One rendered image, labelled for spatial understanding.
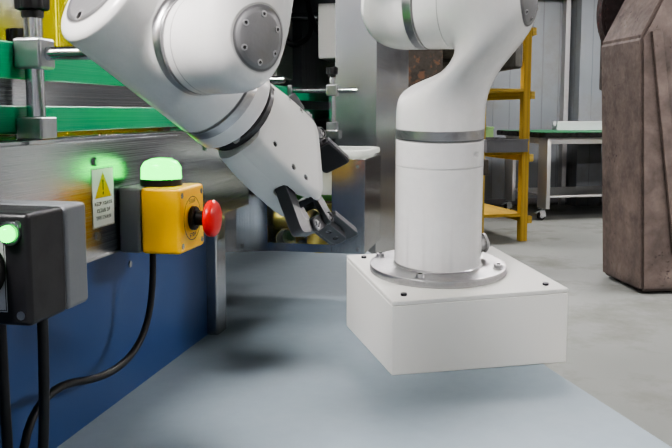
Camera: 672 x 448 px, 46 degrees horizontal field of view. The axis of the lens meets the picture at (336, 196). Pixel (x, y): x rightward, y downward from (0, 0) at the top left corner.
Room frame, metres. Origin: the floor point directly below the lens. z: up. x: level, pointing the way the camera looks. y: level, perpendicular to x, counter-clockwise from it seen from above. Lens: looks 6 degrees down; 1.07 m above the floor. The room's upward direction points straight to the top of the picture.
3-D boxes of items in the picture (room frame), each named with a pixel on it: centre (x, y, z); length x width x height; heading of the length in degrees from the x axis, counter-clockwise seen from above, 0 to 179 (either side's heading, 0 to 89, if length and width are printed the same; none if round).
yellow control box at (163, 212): (0.87, 0.19, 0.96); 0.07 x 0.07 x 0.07; 78
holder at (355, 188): (1.40, 0.07, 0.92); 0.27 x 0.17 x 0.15; 78
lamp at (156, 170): (0.87, 0.19, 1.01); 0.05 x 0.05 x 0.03
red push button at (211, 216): (0.86, 0.14, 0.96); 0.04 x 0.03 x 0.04; 168
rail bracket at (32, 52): (0.70, 0.24, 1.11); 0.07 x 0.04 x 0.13; 78
